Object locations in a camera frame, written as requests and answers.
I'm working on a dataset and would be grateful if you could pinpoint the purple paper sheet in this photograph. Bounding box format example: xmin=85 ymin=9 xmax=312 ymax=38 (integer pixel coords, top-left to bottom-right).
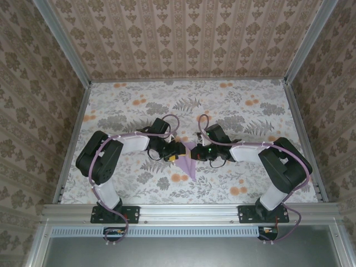
xmin=174 ymin=141 xmax=199 ymax=181

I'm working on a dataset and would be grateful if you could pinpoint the floral patterned table cover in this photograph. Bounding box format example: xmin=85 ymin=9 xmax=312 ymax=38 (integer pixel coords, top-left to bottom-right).
xmin=60 ymin=80 xmax=320 ymax=205

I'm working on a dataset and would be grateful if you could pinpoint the grey metal panel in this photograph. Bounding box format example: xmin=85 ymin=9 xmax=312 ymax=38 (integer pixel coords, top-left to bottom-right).
xmin=44 ymin=236 xmax=339 ymax=267

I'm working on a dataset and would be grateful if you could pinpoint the thin aluminium frame rail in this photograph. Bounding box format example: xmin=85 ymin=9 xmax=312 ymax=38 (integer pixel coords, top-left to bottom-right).
xmin=89 ymin=78 xmax=287 ymax=83

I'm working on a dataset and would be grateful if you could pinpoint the aluminium mounting rail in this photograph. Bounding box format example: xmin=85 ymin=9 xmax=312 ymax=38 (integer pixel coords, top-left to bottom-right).
xmin=40 ymin=202 xmax=343 ymax=225

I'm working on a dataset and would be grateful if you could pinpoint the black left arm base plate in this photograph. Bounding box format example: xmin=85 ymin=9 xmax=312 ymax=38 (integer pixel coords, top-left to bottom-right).
xmin=90 ymin=205 xmax=140 ymax=224

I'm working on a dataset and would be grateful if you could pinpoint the grey slotted cable duct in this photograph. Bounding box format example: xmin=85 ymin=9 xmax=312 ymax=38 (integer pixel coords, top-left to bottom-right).
xmin=52 ymin=225 xmax=259 ymax=238

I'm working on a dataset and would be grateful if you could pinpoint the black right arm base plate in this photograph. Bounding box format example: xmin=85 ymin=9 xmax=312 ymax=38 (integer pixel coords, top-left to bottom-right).
xmin=238 ymin=205 xmax=290 ymax=224

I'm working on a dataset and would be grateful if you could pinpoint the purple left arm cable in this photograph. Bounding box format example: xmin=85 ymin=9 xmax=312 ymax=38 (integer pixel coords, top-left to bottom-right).
xmin=88 ymin=113 xmax=181 ymax=246

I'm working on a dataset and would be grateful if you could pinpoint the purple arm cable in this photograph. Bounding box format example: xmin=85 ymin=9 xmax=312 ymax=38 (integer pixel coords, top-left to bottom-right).
xmin=197 ymin=113 xmax=312 ymax=245
xmin=88 ymin=113 xmax=181 ymax=246

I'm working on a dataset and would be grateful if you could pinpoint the aluminium frame side rail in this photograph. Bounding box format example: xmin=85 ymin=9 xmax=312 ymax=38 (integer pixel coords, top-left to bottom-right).
xmin=53 ymin=82 xmax=92 ymax=204
xmin=283 ymin=79 xmax=329 ymax=203

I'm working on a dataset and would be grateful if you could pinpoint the small wired controller board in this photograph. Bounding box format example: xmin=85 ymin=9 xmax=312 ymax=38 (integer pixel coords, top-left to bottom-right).
xmin=103 ymin=226 xmax=126 ymax=242
xmin=258 ymin=226 xmax=279 ymax=241

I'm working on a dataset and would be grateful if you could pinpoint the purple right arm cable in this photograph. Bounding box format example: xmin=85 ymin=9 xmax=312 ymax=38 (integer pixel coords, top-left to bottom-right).
xmin=197 ymin=113 xmax=312 ymax=245

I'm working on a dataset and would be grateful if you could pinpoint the short aluminium frame post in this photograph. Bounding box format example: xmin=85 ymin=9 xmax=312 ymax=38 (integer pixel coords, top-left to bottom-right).
xmin=329 ymin=224 xmax=353 ymax=267
xmin=24 ymin=222 xmax=52 ymax=267

